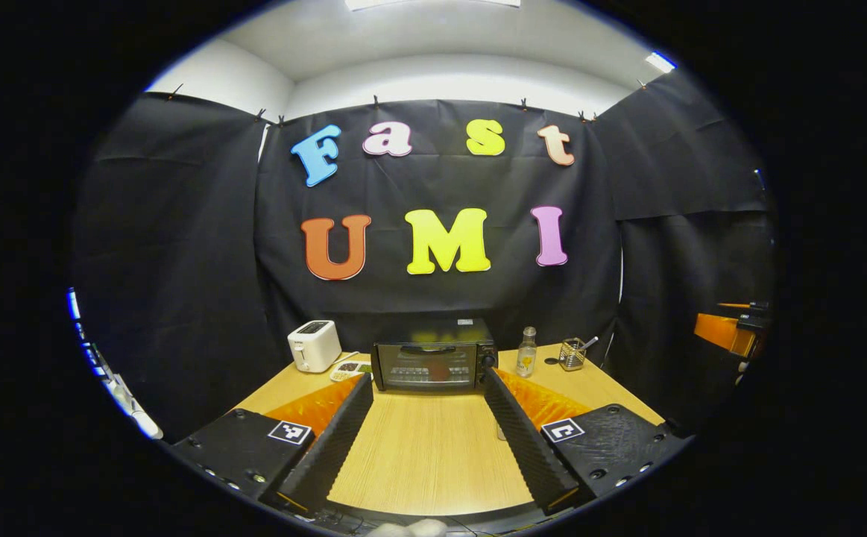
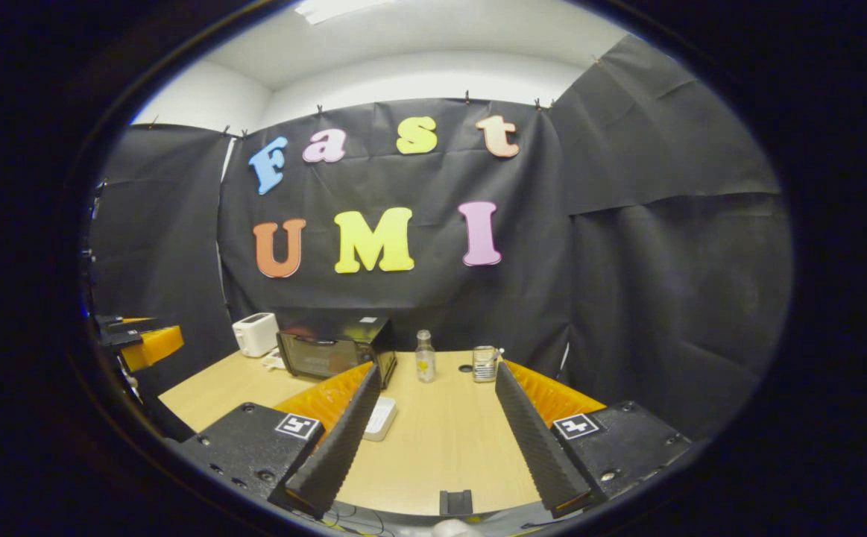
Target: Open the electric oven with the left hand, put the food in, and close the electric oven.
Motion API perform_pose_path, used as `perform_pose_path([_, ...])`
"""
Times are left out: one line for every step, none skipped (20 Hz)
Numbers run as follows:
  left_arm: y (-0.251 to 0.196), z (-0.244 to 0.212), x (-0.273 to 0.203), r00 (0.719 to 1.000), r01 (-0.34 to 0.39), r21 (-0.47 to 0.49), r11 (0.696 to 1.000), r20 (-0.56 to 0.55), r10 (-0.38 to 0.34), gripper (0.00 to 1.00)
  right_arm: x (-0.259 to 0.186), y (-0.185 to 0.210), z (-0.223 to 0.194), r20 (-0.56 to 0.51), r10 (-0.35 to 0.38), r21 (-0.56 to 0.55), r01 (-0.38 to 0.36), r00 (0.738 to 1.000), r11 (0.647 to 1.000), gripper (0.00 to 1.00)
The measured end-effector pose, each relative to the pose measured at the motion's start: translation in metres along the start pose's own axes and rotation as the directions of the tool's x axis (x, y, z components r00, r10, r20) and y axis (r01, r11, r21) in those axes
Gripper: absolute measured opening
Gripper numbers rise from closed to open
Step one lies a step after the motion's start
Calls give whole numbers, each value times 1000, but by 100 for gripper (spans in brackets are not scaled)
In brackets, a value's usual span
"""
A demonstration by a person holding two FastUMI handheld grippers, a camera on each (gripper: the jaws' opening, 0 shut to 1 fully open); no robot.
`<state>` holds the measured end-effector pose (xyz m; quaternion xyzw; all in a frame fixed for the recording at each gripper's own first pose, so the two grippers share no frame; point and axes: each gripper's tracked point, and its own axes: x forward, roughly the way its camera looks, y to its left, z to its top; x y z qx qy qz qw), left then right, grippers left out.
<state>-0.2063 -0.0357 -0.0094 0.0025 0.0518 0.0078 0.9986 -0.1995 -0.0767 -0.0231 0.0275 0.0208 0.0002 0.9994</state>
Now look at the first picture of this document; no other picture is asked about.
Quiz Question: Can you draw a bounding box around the white divided dish with beans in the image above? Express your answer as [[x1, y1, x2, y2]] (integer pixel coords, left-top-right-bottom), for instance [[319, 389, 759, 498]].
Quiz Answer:
[[330, 360, 373, 383]]

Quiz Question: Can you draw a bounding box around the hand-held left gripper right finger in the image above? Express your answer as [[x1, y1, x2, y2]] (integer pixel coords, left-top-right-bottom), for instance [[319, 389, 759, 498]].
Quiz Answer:
[[483, 368, 694, 517]]

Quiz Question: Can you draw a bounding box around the white toaster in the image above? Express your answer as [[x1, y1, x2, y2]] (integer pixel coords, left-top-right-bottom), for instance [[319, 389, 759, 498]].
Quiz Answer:
[[287, 320, 342, 374]]

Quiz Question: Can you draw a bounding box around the black electric oven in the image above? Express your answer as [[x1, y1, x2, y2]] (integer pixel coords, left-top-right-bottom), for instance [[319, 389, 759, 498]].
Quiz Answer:
[[371, 319, 499, 394]]

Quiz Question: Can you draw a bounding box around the clear bottle with yellow label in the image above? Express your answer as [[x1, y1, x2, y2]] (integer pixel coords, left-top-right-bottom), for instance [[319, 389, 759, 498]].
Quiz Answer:
[[517, 327, 538, 378]]

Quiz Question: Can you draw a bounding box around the equipment with blue lights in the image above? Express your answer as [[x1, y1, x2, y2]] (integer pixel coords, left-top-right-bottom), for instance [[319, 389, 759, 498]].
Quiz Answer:
[[66, 287, 164, 441]]

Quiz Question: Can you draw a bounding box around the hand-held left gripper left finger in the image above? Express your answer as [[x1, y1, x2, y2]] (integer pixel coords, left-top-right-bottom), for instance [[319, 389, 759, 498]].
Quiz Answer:
[[171, 374, 374, 515]]

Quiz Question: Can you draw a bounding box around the row of black cloth clips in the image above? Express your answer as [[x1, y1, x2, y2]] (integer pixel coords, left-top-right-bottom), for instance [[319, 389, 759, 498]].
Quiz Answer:
[[167, 78, 646, 125]]

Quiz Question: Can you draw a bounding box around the metal wire utensil holder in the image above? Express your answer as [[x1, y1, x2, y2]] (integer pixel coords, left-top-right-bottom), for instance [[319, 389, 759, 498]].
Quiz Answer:
[[558, 338, 587, 372]]

